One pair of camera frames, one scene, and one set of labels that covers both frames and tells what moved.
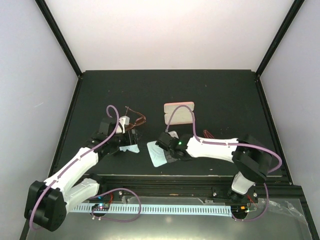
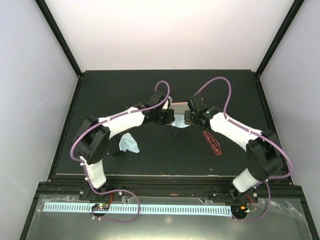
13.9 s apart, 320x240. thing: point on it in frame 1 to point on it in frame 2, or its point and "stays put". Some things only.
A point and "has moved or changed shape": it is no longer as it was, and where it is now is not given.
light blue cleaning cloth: [133, 148] stays put
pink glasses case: [182, 115] has moved or changed shape
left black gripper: [131, 138] to [170, 119]
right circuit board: [239, 210] stays put
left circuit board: [103, 207] stays put
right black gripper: [175, 158] to [187, 119]
